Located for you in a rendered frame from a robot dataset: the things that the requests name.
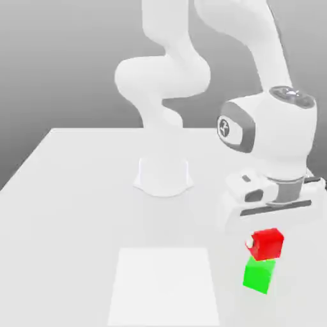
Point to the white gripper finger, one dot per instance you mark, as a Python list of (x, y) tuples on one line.
[(248, 243)]

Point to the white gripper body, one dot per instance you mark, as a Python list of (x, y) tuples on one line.
[(268, 217)]

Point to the small red cube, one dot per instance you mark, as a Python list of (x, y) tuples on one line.
[(268, 244)]

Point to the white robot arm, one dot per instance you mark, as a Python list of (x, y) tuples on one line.
[(163, 76)]

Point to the small green cube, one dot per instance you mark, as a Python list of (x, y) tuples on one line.
[(256, 277)]

